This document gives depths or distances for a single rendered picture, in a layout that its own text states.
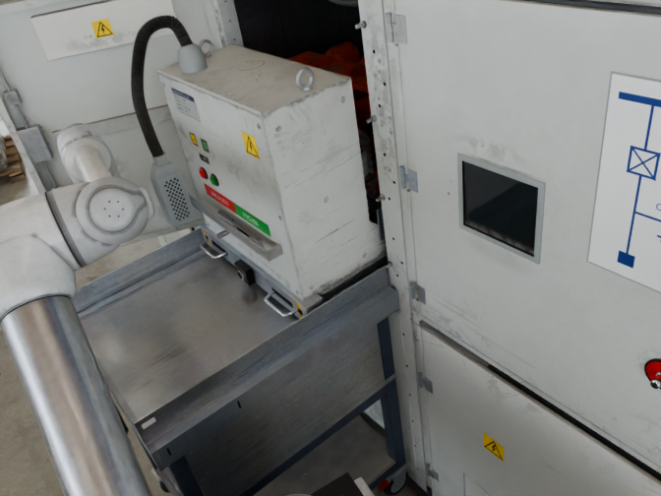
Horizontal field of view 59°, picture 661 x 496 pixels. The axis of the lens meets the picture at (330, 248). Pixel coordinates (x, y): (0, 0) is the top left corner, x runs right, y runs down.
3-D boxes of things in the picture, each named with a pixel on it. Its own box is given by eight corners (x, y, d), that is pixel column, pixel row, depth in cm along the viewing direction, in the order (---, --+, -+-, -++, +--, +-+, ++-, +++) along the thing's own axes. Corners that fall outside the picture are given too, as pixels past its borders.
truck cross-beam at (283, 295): (310, 327, 139) (305, 308, 135) (205, 242, 176) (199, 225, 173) (326, 316, 141) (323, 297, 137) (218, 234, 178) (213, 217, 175)
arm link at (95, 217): (129, 165, 104) (52, 194, 100) (131, 154, 87) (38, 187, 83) (159, 233, 106) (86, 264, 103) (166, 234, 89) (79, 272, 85)
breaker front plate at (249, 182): (300, 307, 138) (256, 117, 111) (206, 232, 172) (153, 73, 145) (304, 304, 139) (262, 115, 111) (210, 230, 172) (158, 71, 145)
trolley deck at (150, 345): (160, 471, 121) (150, 454, 117) (69, 329, 164) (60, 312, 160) (398, 308, 150) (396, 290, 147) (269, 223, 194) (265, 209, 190)
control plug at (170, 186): (173, 228, 158) (152, 170, 148) (165, 221, 161) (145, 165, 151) (199, 216, 161) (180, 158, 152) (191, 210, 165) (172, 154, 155)
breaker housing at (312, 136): (305, 306, 138) (261, 112, 111) (208, 230, 173) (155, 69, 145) (453, 215, 160) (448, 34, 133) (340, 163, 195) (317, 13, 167)
